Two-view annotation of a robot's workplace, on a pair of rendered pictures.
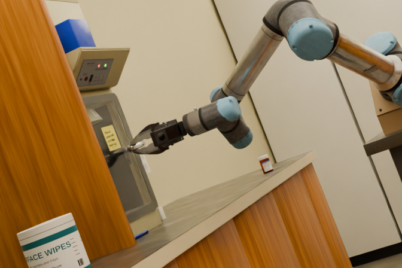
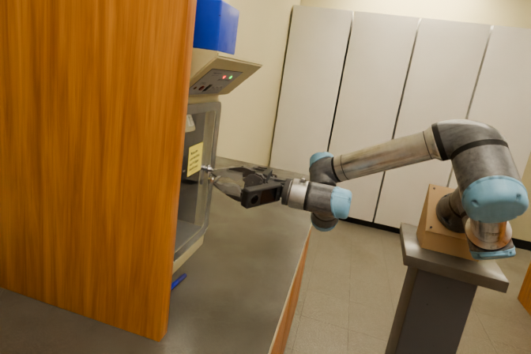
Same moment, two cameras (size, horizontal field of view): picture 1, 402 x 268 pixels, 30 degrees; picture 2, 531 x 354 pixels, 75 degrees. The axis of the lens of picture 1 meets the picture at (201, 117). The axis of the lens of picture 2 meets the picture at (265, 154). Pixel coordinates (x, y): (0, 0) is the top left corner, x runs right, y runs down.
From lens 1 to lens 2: 1.51 m
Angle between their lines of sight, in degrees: 18
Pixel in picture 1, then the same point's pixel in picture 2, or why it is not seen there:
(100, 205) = (142, 276)
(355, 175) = not seen: hidden behind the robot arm
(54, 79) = (158, 83)
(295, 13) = (499, 161)
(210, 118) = (316, 205)
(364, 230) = not seen: hidden behind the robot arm
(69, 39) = (206, 30)
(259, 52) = (403, 158)
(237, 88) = (350, 173)
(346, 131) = (321, 138)
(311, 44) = (495, 210)
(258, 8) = (315, 39)
